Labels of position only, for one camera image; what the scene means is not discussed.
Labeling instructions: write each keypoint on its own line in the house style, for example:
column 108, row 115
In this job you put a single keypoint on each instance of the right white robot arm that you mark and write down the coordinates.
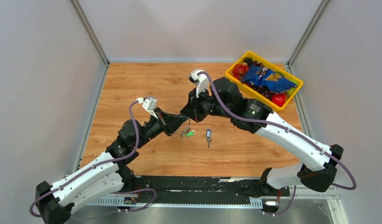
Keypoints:
column 317, row 167

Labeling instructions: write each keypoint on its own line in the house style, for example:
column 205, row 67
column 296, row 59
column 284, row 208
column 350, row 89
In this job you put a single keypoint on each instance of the silver metal keyring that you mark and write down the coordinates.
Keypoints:
column 183, row 129

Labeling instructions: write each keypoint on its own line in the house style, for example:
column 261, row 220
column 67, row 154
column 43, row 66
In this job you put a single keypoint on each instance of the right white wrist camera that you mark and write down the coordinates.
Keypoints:
column 199, row 78

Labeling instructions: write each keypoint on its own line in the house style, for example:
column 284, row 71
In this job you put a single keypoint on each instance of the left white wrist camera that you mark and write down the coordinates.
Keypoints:
column 148, row 104

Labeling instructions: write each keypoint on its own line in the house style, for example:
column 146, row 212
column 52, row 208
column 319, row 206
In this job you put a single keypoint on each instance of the green fruit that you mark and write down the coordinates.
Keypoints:
column 292, row 89

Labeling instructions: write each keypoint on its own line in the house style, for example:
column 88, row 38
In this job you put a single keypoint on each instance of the green key tag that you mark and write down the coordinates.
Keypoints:
column 190, row 133

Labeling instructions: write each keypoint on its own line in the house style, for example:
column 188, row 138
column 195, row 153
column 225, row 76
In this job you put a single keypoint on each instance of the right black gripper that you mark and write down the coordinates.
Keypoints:
column 192, row 108

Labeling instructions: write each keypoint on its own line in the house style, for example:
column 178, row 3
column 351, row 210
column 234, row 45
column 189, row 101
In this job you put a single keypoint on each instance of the blue snack bag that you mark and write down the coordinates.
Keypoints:
column 278, row 85

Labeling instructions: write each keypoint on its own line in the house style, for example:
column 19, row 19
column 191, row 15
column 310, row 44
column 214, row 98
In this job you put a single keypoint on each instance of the yellow plastic basket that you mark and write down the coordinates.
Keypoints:
column 279, row 72

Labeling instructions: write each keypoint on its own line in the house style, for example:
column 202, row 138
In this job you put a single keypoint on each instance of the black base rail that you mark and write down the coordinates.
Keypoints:
column 209, row 192

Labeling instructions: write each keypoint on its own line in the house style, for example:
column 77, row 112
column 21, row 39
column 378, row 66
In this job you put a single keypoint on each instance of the blue key tag with key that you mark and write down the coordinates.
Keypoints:
column 208, row 137

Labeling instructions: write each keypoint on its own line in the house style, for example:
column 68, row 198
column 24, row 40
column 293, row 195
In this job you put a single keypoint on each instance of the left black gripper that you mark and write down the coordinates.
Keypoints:
column 169, row 123

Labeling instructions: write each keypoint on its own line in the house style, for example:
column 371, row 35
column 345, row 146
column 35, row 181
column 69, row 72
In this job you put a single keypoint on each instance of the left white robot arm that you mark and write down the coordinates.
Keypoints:
column 56, row 202

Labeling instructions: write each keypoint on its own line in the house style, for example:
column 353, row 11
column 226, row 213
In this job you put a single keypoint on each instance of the dark grape bunch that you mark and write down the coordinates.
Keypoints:
column 263, row 91

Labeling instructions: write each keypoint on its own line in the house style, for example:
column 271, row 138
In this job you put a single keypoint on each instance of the red apple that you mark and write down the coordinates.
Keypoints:
column 279, row 99

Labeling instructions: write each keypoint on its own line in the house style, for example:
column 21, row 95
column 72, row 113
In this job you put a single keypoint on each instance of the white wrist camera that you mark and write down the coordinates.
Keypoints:
column 199, row 78
column 148, row 104

